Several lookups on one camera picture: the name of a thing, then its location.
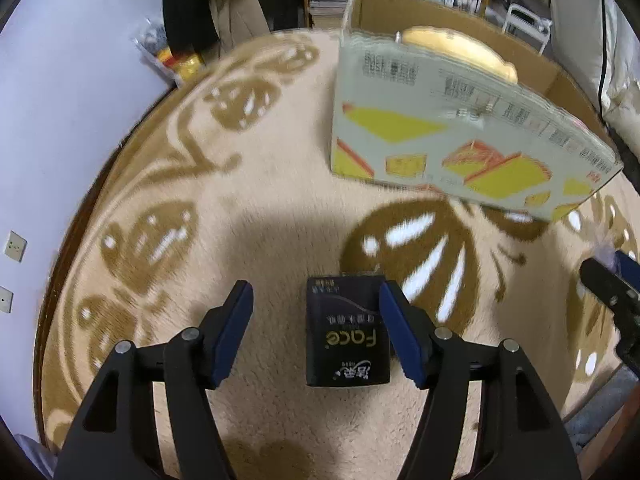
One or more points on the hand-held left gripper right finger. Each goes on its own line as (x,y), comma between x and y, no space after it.
(402,335)

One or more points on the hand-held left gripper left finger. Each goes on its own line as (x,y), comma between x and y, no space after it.
(230,330)

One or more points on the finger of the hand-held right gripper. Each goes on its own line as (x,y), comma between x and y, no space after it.
(607,282)
(630,262)

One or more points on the black tissue pack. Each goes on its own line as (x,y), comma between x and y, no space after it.
(345,340)

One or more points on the printed cardboard box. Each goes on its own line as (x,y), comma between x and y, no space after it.
(425,110)

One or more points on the yellow plush toy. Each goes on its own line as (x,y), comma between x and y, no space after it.
(450,42)

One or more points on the beige patterned blanket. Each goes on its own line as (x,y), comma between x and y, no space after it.
(250,185)

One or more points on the white cushion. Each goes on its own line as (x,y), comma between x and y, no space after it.
(622,60)

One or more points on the cream padded mattress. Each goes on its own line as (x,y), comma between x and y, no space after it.
(575,20)

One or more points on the plastic bag of toys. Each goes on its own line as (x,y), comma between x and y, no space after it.
(187,62)

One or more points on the white rolling cart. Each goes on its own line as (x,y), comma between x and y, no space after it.
(525,10)

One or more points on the beige coat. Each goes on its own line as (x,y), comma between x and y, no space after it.
(240,10)

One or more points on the black garment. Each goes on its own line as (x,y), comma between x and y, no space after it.
(190,5)

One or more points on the stacks of books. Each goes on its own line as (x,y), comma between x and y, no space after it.
(325,10)

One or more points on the white wall outlet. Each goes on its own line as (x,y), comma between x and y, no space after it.
(6,300)
(15,247)

